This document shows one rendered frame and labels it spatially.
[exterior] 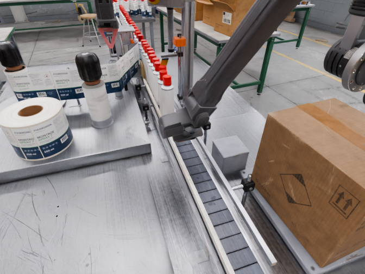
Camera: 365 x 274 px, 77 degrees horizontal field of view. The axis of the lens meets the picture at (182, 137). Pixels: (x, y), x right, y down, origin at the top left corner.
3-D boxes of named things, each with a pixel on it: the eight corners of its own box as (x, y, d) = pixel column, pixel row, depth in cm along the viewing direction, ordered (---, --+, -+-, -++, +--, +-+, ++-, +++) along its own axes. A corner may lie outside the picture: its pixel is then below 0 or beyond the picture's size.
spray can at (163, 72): (159, 111, 107) (156, 69, 95) (170, 111, 108) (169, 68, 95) (160, 117, 103) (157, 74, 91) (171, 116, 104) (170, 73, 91)
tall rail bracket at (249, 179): (221, 212, 70) (227, 175, 60) (242, 206, 72) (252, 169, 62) (226, 221, 68) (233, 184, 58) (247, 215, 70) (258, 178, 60)
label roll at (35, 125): (19, 134, 93) (2, 103, 85) (72, 123, 99) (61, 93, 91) (12, 167, 79) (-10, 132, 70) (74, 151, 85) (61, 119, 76)
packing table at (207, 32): (158, 53, 444) (156, 7, 396) (196, 48, 467) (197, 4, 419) (212, 107, 282) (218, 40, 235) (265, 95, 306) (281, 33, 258)
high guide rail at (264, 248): (156, 71, 128) (155, 69, 127) (157, 71, 128) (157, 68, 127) (270, 267, 47) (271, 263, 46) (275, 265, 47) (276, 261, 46)
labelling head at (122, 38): (119, 70, 146) (111, 26, 130) (139, 68, 149) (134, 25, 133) (121, 79, 135) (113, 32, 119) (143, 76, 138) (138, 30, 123)
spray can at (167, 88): (161, 118, 102) (158, 74, 90) (171, 116, 104) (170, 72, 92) (165, 124, 99) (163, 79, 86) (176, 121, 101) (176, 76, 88)
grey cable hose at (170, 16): (167, 50, 116) (164, 3, 103) (173, 50, 117) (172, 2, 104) (168, 53, 114) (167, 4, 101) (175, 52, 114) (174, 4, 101)
